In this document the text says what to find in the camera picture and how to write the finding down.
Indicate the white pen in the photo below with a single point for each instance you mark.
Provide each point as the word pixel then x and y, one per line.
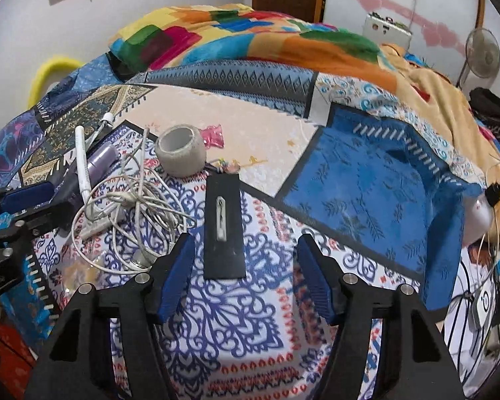
pixel 81 162

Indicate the white charger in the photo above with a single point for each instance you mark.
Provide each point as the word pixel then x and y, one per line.
pixel 483 304

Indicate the black card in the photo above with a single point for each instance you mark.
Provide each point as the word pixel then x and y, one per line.
pixel 233 258

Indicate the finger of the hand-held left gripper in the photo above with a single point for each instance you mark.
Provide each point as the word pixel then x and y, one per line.
pixel 50 216
pixel 33 195

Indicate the standing fan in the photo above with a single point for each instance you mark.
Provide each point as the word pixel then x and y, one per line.
pixel 483 52

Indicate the colourful checked blanket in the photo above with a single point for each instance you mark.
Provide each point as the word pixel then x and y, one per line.
pixel 275 46

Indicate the white box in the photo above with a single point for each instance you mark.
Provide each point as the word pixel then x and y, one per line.
pixel 383 31

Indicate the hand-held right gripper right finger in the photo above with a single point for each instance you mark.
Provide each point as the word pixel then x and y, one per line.
pixel 314 277

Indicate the yellow foam bed rail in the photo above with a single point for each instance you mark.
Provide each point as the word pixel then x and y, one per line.
pixel 52 66

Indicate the pink plastic wrapper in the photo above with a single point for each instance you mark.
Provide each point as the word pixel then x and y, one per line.
pixel 214 137

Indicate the tan blanket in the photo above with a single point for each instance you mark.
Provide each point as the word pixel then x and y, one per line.
pixel 437 100

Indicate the white round device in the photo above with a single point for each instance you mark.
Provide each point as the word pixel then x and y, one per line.
pixel 479 221

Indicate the grey tape roll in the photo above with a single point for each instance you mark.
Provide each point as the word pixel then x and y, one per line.
pixel 183 163

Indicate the small colourful scrap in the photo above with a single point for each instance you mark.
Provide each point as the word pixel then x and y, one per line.
pixel 227 166

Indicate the black bag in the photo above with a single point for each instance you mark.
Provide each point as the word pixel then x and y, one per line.
pixel 489 108

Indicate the patchwork bedsheet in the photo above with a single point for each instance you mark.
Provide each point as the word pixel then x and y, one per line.
pixel 358 183

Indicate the purple tube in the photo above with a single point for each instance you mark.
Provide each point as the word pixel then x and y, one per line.
pixel 102 160

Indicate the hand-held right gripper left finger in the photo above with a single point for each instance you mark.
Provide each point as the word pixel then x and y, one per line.
pixel 177 277

